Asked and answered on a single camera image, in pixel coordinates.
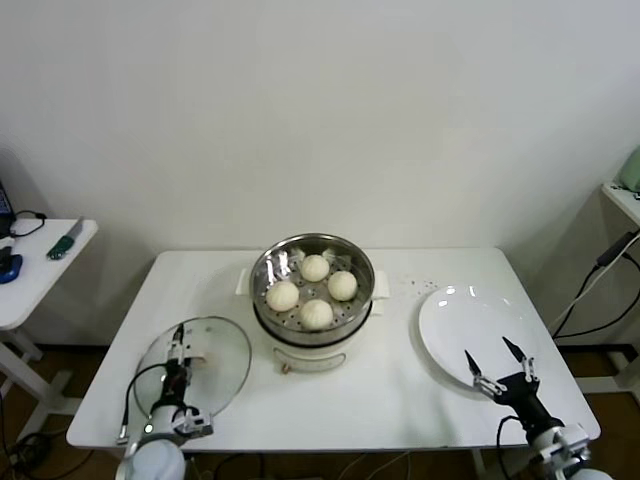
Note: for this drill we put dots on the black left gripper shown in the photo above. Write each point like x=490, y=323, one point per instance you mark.
x=175, y=382

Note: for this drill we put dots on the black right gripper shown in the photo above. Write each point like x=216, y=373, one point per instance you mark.
x=522, y=397

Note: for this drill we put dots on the round glass pot lid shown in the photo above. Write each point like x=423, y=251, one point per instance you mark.
x=225, y=345

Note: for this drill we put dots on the white steamed baozi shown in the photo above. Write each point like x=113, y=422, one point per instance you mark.
x=315, y=267
x=342, y=286
x=282, y=296
x=316, y=315

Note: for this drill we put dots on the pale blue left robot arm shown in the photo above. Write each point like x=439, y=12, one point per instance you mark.
x=152, y=460

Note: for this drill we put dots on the perforated steel steamer basket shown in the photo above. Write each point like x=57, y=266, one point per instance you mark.
x=265, y=267

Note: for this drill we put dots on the round white plate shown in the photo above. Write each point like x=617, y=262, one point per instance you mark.
x=450, y=320

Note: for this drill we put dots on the white electric cooker base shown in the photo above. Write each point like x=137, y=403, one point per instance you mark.
x=310, y=357

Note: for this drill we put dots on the white side table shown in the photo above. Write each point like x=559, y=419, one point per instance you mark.
x=30, y=290

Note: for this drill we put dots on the blue computer mouse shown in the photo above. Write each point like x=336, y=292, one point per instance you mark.
x=10, y=270

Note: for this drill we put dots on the small black device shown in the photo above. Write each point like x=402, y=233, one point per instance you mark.
x=4, y=251

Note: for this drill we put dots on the white shelf table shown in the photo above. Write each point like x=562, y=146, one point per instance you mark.
x=622, y=200

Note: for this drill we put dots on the dark laptop edge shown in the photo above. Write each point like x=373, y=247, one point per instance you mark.
x=3, y=200

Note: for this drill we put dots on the pale green appliance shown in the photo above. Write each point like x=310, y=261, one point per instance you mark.
x=631, y=170

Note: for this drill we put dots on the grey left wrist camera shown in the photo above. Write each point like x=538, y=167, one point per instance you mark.
x=196, y=426

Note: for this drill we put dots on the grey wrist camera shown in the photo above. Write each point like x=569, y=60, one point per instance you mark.
x=562, y=442
x=196, y=426

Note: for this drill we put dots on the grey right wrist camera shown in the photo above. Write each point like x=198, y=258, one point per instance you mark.
x=562, y=442

